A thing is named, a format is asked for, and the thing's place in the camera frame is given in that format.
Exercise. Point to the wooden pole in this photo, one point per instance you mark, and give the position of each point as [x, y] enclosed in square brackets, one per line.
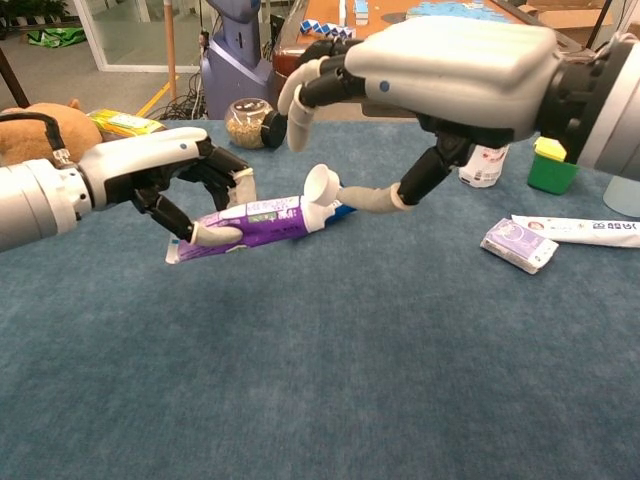
[170, 50]

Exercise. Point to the yellow label tea bottle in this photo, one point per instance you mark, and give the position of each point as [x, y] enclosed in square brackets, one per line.
[125, 122]

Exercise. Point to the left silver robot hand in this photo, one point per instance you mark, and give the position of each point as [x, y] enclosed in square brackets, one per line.
[130, 165]

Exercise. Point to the green container yellow lid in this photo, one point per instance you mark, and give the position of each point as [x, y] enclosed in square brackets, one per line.
[550, 172]

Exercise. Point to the cardboard box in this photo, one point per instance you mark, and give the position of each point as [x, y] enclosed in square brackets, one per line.
[570, 20]

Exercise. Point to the blue tile stack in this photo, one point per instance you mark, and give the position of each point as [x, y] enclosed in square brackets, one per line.
[360, 12]

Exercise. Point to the brown plush toy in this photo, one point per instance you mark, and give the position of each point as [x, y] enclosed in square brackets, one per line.
[30, 135]

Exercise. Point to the blue-grey carpeted table surface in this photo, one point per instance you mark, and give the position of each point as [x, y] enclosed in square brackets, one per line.
[320, 360]

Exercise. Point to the glass grain jar black lid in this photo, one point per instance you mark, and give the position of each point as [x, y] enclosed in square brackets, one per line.
[245, 127]

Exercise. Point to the white drink bottle yellow cap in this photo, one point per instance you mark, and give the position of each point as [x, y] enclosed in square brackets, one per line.
[482, 167]

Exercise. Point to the white red toothpaste tube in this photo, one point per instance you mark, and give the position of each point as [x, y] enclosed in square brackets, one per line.
[580, 230]

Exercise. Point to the purple white tube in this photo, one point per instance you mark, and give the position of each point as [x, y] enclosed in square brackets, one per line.
[275, 225]

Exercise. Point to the blue white snake puzzle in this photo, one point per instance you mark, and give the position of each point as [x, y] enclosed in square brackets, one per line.
[325, 29]

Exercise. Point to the green bag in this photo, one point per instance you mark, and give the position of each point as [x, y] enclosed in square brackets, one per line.
[55, 37]

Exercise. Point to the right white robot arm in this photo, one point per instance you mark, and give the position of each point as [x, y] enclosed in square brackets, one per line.
[615, 100]

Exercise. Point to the pale blue tissue pack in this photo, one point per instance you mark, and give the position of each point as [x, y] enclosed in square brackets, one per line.
[517, 245]

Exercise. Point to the blue grey machine base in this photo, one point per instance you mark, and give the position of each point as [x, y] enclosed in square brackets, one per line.
[235, 65]

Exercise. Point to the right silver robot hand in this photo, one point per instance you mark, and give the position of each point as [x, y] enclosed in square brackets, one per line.
[460, 75]

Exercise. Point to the blue cookie packet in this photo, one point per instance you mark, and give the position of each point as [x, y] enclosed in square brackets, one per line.
[346, 212]

